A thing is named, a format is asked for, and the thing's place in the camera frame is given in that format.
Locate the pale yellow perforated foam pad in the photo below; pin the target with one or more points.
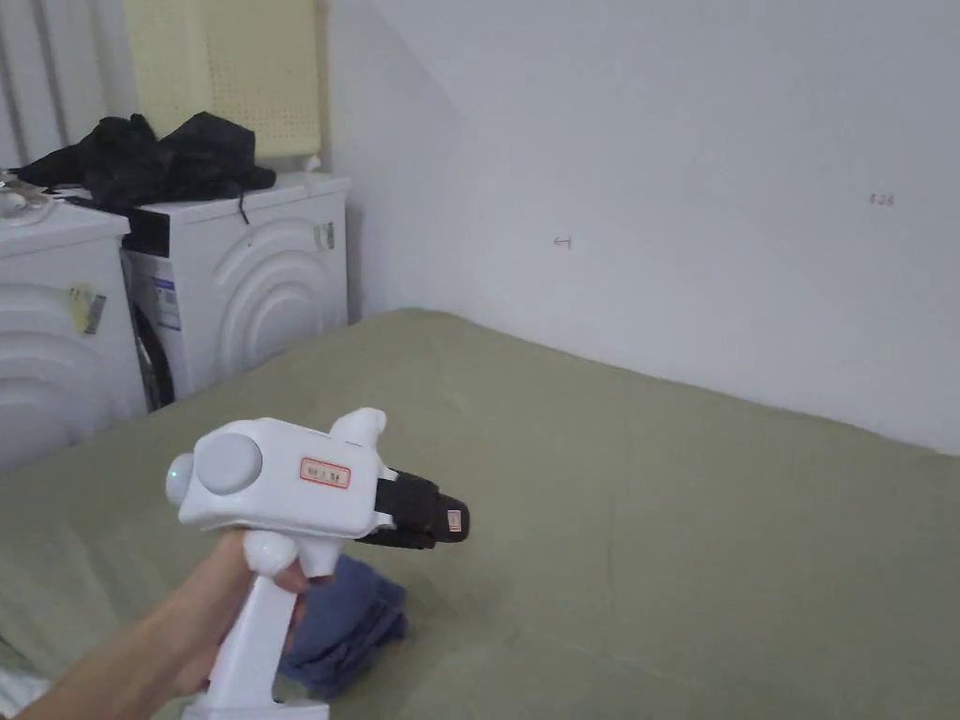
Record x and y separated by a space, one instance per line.
225 75

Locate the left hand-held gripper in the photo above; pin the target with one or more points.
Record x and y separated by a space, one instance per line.
277 480

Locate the person's left forearm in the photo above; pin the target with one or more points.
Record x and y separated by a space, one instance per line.
112 667

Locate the person's left hand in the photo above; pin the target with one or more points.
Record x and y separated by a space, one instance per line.
210 600

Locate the white washing machine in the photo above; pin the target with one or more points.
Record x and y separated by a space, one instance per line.
255 285
52 337

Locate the bed with pale green sheet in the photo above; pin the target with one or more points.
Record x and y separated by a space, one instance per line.
675 540

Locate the dark blue garment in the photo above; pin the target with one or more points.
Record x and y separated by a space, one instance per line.
345 622

